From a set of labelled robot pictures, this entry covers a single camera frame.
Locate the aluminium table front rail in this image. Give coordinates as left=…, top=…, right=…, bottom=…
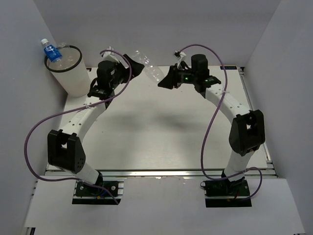
left=45, top=169, right=277, bottom=177

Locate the blue label Pocari Sweat bottle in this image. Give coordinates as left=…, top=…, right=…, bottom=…
left=41, top=39, right=62, bottom=63

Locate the blue sticker on table corner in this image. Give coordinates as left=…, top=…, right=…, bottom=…
left=220, top=66, right=237, bottom=70

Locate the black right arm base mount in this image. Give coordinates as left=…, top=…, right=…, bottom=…
left=200, top=177, right=252, bottom=208

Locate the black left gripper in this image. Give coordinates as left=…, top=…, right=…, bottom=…
left=110, top=54, right=144, bottom=90

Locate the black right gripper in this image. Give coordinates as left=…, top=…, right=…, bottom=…
left=158, top=63, right=198, bottom=90

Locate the white bin with black rim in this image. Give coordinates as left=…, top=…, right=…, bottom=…
left=44, top=45, right=91, bottom=97

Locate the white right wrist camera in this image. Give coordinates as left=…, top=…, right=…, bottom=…
left=174, top=50, right=186, bottom=69

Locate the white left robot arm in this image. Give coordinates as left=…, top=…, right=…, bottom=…
left=47, top=51, right=144, bottom=195

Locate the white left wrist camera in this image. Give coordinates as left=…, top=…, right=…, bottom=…
left=100, top=51, right=120, bottom=63

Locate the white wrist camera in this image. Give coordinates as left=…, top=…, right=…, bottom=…
left=100, top=51, right=120, bottom=63
left=174, top=50, right=186, bottom=69

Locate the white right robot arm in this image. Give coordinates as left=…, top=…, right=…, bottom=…
left=158, top=52, right=265, bottom=195

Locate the clear bottle with blue-white cap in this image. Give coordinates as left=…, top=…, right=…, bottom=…
left=48, top=43, right=80, bottom=71

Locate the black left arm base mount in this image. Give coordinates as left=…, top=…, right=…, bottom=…
left=72, top=180, right=124, bottom=206

